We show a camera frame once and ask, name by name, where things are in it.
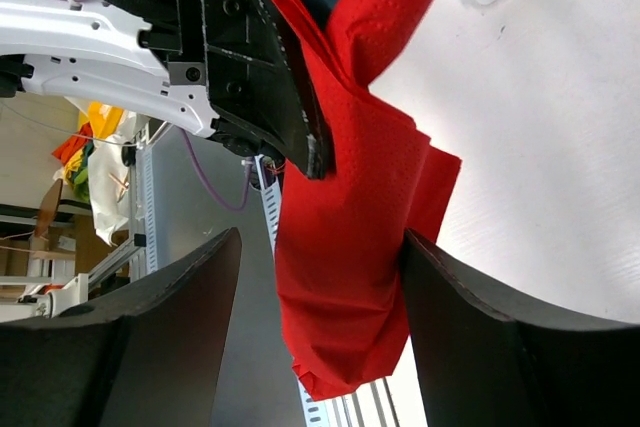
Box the red paper napkin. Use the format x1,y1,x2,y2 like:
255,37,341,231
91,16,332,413
271,0,461,401

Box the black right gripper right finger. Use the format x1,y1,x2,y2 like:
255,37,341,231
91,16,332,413
402,231,639,426

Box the white slotted cable duct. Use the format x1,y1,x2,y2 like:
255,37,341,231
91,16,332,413
249,154,331,427

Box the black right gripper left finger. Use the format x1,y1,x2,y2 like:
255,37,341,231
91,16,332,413
1,228,242,426

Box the aluminium mounting rail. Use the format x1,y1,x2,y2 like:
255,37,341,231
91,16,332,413
326,377,400,427

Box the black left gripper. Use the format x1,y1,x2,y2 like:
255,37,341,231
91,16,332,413
102,0,333,180

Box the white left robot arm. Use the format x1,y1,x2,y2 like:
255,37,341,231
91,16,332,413
1,0,333,179

